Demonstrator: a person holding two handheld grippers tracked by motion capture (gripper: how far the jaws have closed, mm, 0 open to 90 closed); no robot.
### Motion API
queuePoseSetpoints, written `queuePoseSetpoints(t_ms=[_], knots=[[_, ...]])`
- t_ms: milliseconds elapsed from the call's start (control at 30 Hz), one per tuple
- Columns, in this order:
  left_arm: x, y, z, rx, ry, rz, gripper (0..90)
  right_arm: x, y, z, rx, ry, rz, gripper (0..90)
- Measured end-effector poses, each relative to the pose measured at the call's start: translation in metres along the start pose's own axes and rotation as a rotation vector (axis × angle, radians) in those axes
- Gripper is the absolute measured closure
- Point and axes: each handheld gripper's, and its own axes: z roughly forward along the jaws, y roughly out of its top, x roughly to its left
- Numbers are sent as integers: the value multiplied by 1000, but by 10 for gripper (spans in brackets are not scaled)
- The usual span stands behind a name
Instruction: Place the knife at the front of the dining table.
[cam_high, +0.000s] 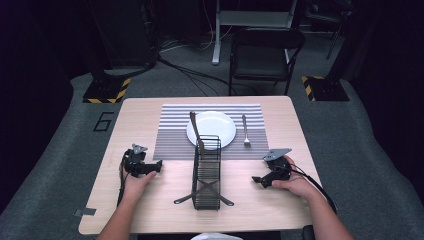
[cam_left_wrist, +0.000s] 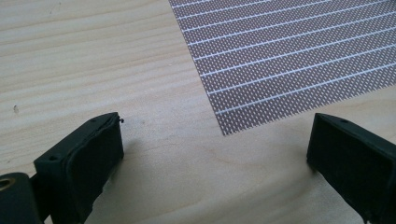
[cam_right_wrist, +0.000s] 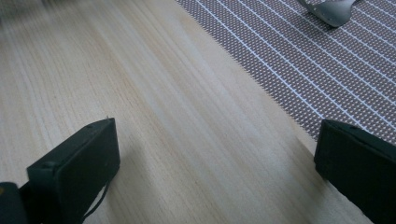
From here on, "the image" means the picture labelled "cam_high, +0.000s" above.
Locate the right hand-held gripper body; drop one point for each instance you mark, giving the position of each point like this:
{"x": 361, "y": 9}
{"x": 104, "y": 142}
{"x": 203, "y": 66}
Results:
{"x": 278, "y": 165}

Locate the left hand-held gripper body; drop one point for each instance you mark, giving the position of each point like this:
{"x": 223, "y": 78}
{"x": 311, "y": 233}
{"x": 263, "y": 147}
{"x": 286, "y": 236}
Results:
{"x": 136, "y": 160}

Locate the person's left hand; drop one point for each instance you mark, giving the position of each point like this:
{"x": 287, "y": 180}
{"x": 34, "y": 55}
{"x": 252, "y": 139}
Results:
{"x": 136, "y": 186}

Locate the person's right hand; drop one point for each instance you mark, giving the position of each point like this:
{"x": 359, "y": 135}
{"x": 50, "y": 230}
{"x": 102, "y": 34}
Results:
{"x": 296, "y": 183}

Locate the grey striped placemat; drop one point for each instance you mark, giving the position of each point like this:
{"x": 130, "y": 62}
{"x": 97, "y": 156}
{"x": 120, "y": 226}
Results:
{"x": 170, "y": 133}

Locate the metal fork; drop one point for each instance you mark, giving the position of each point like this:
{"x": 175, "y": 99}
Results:
{"x": 246, "y": 131}

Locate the white round plate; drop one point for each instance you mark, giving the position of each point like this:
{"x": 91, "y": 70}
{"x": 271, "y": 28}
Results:
{"x": 215, "y": 128}

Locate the person's white clothing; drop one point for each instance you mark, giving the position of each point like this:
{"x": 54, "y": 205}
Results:
{"x": 216, "y": 236}

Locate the grey tape strip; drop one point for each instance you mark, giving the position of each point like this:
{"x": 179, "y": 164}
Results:
{"x": 85, "y": 212}

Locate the black yellow striped stand base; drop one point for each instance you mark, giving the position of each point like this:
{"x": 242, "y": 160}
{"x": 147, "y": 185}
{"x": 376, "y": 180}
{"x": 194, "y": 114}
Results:
{"x": 325, "y": 88}
{"x": 105, "y": 90}

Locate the black folding chair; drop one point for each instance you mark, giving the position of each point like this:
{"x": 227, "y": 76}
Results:
{"x": 263, "y": 56}

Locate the white metal stand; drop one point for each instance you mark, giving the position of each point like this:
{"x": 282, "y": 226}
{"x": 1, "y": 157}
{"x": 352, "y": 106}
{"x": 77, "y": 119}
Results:
{"x": 218, "y": 33}

